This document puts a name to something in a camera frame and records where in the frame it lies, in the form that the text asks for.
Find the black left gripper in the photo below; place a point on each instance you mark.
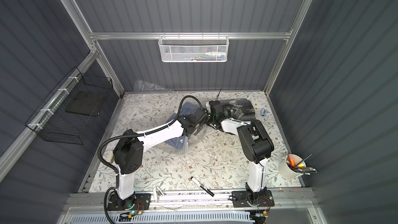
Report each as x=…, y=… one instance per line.
x=200, y=121

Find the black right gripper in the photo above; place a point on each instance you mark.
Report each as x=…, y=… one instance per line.
x=213, y=112

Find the clear plastic vacuum bag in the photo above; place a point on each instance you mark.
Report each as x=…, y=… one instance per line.
x=174, y=135

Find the blue checked shirt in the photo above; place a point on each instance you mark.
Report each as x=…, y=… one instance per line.
x=187, y=109

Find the black white plaid shirt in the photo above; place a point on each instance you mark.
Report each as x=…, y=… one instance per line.
x=240, y=109

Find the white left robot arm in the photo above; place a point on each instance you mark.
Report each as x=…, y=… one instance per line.
x=128, y=154

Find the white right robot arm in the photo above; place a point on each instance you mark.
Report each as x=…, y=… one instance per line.
x=257, y=147

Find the black white marker pen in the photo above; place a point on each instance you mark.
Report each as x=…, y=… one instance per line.
x=199, y=184

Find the white zipper slider clip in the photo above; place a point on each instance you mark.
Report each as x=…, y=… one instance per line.
x=159, y=192

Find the white cup with pens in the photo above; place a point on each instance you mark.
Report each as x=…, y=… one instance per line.
x=293, y=166

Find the white ribbed front panel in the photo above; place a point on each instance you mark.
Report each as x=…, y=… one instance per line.
x=204, y=217

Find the white wire wall basket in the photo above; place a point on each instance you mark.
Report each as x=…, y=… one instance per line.
x=194, y=50

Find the black wire wall basket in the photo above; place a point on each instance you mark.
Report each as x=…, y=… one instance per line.
x=68, y=116

